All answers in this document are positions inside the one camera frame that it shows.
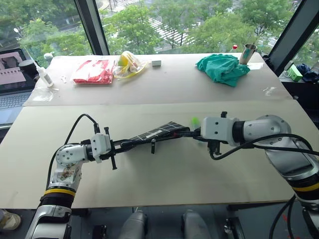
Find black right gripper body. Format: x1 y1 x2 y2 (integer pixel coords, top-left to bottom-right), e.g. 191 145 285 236
194 111 228 156

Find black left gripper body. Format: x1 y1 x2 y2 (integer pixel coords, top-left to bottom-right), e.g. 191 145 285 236
104 126 123 171

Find black white-grid zip pouch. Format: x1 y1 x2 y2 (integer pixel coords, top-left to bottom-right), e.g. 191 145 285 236
120 120 191 150

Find green cloth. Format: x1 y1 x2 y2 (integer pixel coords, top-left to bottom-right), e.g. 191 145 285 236
195 54 251 88

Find grey rounded shape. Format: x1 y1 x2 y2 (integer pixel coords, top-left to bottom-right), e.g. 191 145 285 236
118 211 148 239
182 210 212 239

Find clear bag with yellow items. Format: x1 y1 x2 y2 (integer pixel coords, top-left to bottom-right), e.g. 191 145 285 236
113 50 151 80

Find red white plastic packet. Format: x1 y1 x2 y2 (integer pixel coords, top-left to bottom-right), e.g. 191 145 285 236
72 59 116 86

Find steel cup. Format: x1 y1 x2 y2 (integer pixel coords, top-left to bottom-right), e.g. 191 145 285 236
239 43 258 66

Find white syringe tube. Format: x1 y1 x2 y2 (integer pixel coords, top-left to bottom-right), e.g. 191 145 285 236
33 61 55 88

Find light green box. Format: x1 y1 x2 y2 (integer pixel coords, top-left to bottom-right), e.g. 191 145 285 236
290 65 304 82

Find dark blue cloth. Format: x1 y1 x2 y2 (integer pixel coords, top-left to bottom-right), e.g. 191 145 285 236
296 63 319 83

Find white shoe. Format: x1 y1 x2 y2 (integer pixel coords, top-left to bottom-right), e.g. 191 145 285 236
0 209 22 232

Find black cylinder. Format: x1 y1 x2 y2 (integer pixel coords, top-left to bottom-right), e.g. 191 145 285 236
19 59 38 81

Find grey laptop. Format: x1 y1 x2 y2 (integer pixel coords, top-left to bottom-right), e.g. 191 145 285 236
0 48 38 125

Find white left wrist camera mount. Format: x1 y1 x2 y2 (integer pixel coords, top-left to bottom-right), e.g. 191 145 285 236
90 133 112 164

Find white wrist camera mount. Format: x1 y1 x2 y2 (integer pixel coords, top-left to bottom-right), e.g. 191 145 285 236
90 133 112 164
200 116 240 147

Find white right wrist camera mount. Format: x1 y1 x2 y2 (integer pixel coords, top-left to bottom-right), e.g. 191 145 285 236
200 116 240 147

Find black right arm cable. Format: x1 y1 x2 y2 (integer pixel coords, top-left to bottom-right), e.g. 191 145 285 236
209 133 319 160

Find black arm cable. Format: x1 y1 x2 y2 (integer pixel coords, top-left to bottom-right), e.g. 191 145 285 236
45 114 101 198
209 133 319 160

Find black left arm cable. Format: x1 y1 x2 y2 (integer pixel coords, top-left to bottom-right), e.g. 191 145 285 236
45 114 101 198

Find black cables under table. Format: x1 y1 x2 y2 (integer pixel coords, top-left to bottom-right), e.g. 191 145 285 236
271 194 301 239

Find dark window frame pillar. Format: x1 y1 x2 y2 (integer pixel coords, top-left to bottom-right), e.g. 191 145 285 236
73 0 111 56
267 0 319 76

